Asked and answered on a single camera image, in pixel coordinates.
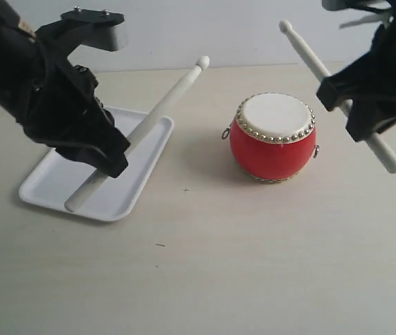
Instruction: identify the small red drum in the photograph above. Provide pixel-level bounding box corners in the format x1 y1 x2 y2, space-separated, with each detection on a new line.
222 92 320 184

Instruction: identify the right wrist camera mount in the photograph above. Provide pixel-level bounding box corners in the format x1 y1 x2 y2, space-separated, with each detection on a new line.
321 0 393 29

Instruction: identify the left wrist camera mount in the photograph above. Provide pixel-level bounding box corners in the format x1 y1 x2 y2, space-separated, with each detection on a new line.
36 6 128 56

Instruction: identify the wooden drumstick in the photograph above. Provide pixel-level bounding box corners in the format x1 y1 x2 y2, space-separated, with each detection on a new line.
279 20 396 174
64 56 210 213

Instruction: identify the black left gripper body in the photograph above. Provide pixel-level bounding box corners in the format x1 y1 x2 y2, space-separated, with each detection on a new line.
10 34 104 147

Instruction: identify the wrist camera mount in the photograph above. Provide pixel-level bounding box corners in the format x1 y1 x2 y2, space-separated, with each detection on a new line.
321 0 393 29
36 6 128 56

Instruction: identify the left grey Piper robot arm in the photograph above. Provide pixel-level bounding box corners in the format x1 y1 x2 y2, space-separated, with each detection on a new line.
0 1 130 178

